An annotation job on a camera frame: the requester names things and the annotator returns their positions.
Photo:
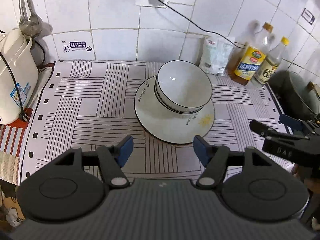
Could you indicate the clear plastic bag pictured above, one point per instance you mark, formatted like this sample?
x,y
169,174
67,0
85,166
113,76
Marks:
x,y
215,55

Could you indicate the striped tablecloth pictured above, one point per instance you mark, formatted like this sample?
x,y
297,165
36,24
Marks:
x,y
100,100

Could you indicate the beige checked cloth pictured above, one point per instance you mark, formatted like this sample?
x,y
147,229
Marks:
x,y
8,165

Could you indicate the red striped cloth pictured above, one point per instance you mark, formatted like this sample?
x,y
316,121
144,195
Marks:
x,y
12,137

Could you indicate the vinegar bottle yellow cap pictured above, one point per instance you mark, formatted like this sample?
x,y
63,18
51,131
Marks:
x,y
268,72

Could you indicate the hanging metal ladle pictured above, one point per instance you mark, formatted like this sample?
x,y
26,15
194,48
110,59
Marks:
x,y
35,22
25,27

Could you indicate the white plate with black lettering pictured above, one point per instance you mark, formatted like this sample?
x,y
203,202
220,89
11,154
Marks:
x,y
172,127

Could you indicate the cooking wine bottle orange cap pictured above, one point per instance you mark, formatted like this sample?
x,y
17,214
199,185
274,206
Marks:
x,y
250,62

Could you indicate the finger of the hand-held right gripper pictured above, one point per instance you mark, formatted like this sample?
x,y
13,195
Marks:
x,y
261,127
291,123

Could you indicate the black wok with glass lid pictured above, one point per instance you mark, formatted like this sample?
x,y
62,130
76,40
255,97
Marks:
x,y
297,92

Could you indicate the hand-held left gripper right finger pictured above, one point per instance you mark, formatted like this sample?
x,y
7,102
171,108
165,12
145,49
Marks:
x,y
201,151

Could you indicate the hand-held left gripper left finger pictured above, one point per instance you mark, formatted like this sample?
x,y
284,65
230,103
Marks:
x,y
126,150

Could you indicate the white bowl with dark rim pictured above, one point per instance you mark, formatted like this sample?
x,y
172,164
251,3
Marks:
x,y
182,82
182,110
162,100

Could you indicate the blue white wall sticker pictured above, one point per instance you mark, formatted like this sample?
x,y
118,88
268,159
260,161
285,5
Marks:
x,y
308,16

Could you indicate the small white wall sticker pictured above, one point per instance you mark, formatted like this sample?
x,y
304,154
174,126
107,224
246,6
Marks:
x,y
76,46

